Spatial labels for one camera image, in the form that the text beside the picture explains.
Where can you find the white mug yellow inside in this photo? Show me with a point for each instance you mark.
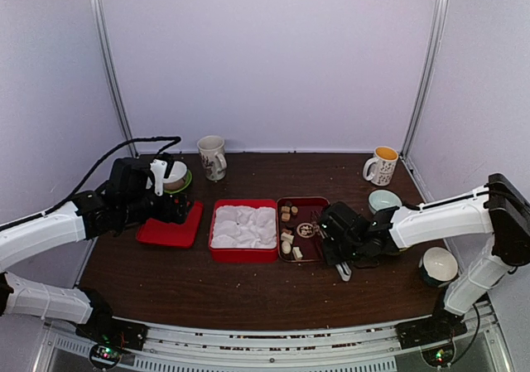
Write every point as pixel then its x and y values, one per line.
pixel 380 167

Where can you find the red chocolate tray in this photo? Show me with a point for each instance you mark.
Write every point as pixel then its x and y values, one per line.
pixel 299 239

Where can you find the red tin box base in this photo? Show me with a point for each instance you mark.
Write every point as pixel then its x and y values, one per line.
pixel 244 255

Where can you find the light blue patterned bowl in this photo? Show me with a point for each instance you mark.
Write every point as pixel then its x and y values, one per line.
pixel 383 199

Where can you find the white paper cupcake liners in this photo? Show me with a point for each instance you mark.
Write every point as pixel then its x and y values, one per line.
pixel 244 227

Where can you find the white round chocolate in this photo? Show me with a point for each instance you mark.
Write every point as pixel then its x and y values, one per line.
pixel 286 247

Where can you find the tall white patterned mug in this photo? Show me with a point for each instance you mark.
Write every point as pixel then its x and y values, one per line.
pixel 211 150

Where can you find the front aluminium rail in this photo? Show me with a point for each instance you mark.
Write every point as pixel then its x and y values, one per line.
pixel 374 347

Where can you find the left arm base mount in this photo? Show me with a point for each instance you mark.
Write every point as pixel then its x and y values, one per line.
pixel 117 334

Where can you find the red tin lid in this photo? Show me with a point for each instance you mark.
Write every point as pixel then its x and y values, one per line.
pixel 155 232

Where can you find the metal serving tongs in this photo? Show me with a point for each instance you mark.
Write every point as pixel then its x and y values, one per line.
pixel 342 269

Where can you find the green saucer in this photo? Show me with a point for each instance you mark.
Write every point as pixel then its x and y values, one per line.
pixel 177 182

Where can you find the left aluminium frame post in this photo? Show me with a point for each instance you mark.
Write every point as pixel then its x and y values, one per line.
pixel 109 69

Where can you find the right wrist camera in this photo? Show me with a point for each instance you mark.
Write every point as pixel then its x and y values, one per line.
pixel 339 221

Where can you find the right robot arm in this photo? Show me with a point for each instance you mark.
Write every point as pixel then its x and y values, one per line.
pixel 497 209

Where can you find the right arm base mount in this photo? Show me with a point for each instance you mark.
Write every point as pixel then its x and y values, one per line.
pixel 427 331

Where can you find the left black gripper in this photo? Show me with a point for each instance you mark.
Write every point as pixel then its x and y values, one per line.
pixel 166 214

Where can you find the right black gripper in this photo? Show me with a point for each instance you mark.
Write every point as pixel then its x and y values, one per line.
pixel 330 257

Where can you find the aluminium frame post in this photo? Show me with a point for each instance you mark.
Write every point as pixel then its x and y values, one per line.
pixel 438 23
pixel 109 69

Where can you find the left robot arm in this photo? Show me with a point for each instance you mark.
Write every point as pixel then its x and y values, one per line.
pixel 87 216

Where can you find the right aluminium frame post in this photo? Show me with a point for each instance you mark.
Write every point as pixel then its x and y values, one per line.
pixel 438 23

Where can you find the dark bowl white inside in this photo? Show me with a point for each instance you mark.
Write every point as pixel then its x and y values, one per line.
pixel 438 267

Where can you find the white bowl on saucer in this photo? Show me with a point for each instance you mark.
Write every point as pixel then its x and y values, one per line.
pixel 178 167

